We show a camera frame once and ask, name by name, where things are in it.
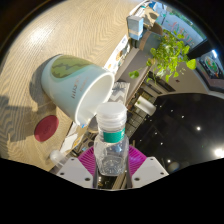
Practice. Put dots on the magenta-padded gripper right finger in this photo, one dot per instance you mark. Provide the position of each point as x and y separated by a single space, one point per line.
137 161

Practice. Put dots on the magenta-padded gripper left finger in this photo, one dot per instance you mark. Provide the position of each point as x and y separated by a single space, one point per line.
86 163

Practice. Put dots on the clear plastic water bottle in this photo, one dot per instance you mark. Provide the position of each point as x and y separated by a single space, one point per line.
111 156

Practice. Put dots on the white paper napkin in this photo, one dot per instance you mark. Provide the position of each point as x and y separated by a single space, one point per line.
69 141

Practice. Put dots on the flat round red coaster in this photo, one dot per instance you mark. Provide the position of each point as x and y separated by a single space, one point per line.
46 128

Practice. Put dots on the group of ceiling lights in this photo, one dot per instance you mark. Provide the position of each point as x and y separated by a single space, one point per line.
198 128

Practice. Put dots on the pale green ceramic cup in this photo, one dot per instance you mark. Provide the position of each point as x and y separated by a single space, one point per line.
70 86

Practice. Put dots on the green potted plant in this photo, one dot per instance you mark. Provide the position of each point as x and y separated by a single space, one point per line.
170 55

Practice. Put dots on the round colourful window sticker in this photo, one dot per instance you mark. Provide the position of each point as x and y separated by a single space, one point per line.
212 65

